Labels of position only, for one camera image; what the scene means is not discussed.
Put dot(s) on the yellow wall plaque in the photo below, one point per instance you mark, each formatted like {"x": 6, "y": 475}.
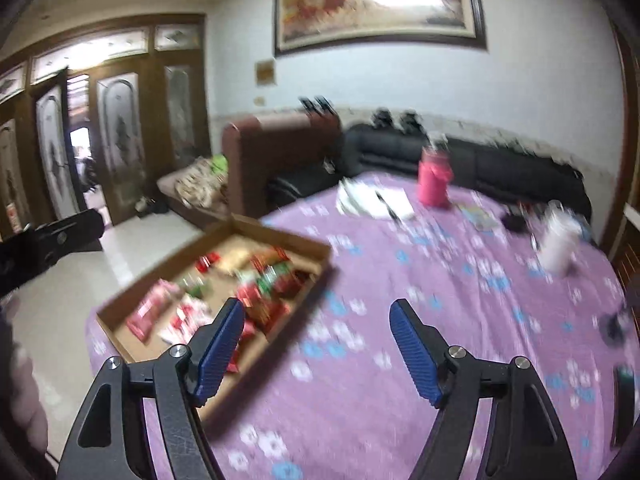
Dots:
{"x": 265, "y": 72}

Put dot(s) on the pile of mixed snacks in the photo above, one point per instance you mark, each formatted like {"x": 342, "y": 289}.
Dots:
{"x": 270, "y": 285}

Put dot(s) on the purple floral tablecloth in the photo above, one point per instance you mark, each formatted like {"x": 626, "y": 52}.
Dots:
{"x": 450, "y": 270}

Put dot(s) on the pink snack packet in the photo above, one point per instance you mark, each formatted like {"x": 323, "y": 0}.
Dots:
{"x": 152, "y": 310}

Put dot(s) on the small black gadget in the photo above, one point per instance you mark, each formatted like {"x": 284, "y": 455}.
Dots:
{"x": 616, "y": 327}

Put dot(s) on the colourful booklet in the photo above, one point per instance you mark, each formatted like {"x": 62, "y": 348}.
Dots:
{"x": 479, "y": 216}

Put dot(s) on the wall switch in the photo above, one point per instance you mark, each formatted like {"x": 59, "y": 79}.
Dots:
{"x": 259, "y": 101}

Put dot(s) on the white paper stack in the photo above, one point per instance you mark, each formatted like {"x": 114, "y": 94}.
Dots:
{"x": 362, "y": 200}

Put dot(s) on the white cup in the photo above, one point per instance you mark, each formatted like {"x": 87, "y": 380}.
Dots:
{"x": 559, "y": 242}

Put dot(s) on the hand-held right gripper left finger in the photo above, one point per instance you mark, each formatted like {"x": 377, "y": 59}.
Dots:
{"x": 220, "y": 355}

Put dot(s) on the person's left hand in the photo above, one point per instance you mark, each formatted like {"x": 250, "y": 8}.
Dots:
{"x": 30, "y": 395}

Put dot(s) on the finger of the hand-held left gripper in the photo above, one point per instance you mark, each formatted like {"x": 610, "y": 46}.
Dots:
{"x": 70, "y": 237}

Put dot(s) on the green cloth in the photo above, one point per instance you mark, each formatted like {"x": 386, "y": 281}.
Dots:
{"x": 219, "y": 163}

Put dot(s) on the black device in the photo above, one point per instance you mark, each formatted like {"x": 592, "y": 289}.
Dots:
{"x": 383, "y": 118}
{"x": 411, "y": 121}
{"x": 316, "y": 106}

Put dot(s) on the shallow cardboard box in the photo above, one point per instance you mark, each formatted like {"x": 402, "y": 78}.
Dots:
{"x": 125, "y": 347}

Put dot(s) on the framed painting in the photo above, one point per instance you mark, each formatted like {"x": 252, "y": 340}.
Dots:
{"x": 375, "y": 0}

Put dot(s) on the black leather sofa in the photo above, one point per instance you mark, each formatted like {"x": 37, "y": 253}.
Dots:
{"x": 500, "y": 165}

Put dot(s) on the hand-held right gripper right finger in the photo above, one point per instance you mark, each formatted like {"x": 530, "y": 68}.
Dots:
{"x": 412, "y": 355}

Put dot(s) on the beige snack packet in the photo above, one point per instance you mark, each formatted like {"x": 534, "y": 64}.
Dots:
{"x": 237, "y": 255}

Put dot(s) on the black pouch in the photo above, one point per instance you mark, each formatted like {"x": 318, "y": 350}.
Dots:
{"x": 515, "y": 222}

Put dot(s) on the wooden glass panel doors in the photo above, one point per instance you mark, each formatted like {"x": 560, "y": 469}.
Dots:
{"x": 125, "y": 125}

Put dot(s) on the black phone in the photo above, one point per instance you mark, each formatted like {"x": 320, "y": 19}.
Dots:
{"x": 622, "y": 405}

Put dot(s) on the dark shoes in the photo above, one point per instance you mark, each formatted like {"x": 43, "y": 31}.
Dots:
{"x": 150, "y": 205}

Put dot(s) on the wooden door frame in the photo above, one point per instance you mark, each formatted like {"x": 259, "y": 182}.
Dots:
{"x": 627, "y": 135}

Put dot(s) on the patterned blanket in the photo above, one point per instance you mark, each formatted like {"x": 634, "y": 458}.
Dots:
{"x": 197, "y": 185}

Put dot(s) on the brown armchair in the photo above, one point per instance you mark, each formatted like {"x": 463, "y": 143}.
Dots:
{"x": 280, "y": 150}

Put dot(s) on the pink sleeved bottle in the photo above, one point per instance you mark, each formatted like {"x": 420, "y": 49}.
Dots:
{"x": 434, "y": 180}

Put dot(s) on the black pen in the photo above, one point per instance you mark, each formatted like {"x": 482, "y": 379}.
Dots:
{"x": 387, "y": 205}

